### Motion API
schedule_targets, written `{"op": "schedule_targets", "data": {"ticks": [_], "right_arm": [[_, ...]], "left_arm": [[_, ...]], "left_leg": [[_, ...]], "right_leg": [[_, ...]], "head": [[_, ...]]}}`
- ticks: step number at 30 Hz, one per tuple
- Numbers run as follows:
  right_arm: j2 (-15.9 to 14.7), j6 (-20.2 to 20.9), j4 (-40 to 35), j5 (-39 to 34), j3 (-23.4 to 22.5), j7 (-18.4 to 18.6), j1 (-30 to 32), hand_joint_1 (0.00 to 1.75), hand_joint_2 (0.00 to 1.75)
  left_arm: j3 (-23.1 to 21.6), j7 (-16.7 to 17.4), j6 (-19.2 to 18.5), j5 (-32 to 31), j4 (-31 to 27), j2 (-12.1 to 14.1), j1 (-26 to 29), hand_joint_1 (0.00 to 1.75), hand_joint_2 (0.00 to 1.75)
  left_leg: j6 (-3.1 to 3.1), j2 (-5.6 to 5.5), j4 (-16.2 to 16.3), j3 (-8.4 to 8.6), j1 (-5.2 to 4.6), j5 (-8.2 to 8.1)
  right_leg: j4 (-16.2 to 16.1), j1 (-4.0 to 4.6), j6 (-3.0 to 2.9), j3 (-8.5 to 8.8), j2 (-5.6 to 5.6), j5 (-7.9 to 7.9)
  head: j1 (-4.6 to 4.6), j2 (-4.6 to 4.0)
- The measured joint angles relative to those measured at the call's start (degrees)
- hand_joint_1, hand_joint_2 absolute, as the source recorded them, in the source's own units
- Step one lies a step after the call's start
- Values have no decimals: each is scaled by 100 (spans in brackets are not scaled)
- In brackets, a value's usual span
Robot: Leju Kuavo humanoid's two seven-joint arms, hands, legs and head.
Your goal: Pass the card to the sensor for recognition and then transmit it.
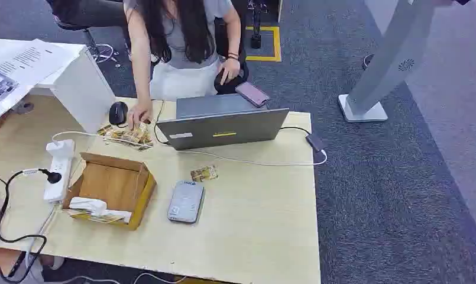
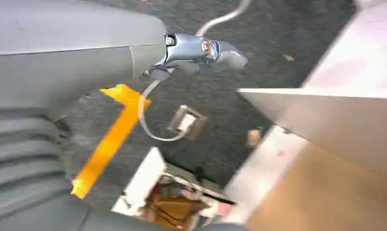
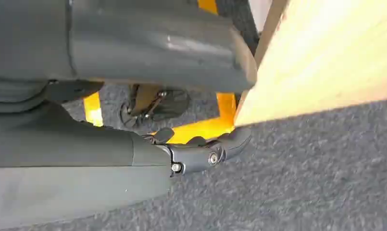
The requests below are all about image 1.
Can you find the person's right hand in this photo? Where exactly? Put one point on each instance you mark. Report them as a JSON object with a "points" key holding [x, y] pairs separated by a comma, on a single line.
{"points": [[140, 111]]}

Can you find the person's left hand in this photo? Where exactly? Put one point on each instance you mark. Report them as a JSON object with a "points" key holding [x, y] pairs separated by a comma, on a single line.
{"points": [[230, 70]]}

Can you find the pile of printed cards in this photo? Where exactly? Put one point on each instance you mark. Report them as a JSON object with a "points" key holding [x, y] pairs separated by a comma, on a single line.
{"points": [[130, 137]]}

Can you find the black computer mouse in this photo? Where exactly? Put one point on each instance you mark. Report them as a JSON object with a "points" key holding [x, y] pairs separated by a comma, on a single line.
{"points": [[118, 113]]}

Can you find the pink smartphone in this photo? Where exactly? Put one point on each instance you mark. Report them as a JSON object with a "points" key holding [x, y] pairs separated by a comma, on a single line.
{"points": [[252, 94]]}

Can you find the black tripod stand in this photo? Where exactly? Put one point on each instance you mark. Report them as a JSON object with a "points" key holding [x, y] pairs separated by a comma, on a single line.
{"points": [[255, 37]]}

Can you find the person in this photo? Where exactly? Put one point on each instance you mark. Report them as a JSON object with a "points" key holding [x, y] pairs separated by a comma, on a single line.
{"points": [[183, 39]]}

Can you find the grey laptop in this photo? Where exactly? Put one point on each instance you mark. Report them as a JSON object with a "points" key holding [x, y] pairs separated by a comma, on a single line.
{"points": [[222, 127]]}

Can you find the white cabinet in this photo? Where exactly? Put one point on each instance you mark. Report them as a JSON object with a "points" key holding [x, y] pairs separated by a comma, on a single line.
{"points": [[81, 90]]}

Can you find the wooden card box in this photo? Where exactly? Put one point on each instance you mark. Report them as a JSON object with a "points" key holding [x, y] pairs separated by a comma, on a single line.
{"points": [[112, 184]]}

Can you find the black office chair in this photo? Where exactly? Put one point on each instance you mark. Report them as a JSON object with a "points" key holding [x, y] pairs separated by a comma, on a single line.
{"points": [[92, 43]]}

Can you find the white power strip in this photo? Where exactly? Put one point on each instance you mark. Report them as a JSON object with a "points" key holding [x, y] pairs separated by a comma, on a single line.
{"points": [[59, 172]]}

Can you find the cards in white holder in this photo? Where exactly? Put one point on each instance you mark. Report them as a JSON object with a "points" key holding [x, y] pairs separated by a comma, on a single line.
{"points": [[92, 207]]}

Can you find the printed paper sheet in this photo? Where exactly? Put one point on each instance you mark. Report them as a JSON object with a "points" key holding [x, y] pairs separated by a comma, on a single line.
{"points": [[22, 70]]}

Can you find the white floor stand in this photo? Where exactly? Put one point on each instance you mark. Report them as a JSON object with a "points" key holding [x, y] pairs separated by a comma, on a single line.
{"points": [[386, 58]]}

